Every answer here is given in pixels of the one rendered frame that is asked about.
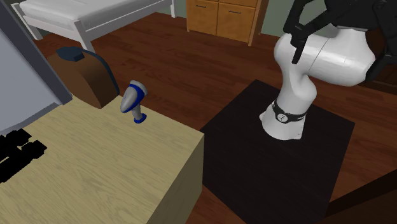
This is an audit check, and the light wooden desk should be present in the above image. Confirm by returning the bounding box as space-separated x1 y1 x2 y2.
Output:
0 94 205 224

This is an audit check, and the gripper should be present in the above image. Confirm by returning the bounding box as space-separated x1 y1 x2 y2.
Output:
282 0 397 83

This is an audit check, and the grey and blue barcode scanner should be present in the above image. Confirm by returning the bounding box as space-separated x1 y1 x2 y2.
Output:
120 80 148 125

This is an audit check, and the brown bag with blue trim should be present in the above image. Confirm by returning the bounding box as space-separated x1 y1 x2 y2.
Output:
46 46 121 109

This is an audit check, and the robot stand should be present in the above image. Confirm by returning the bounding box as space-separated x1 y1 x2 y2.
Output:
199 78 356 224

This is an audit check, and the orange wooden cabinet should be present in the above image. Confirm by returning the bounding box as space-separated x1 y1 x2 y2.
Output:
185 0 270 48

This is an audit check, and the white bed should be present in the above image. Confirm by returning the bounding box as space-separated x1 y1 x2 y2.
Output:
10 0 178 54

